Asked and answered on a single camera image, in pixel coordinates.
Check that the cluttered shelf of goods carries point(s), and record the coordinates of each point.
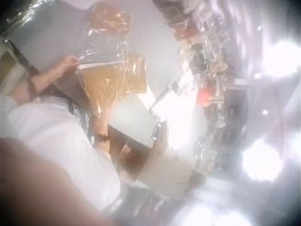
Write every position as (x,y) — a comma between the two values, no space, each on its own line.
(207,54)

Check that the person's right hand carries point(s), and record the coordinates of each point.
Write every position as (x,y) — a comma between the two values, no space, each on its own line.
(101,124)

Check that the black wrist band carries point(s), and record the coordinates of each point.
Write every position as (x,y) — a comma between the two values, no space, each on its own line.
(101,138)
(30,85)

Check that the brown cardboard box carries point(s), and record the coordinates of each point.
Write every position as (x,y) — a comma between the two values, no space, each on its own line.
(160,164)

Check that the person's right fingers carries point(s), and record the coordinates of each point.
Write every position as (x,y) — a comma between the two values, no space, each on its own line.
(108,108)

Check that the person's left hand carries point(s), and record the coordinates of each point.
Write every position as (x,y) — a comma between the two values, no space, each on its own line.
(64,66)

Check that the clear plastic zip bag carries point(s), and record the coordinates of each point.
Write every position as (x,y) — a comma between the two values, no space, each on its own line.
(103,47)

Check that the person's left fingers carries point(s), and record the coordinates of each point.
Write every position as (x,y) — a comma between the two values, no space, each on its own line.
(71,62)

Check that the black phone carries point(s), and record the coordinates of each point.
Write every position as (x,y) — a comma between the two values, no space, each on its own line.
(158,131)

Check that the amber plastic zip bag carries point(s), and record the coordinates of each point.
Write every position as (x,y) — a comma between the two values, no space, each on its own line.
(113,82)
(109,20)

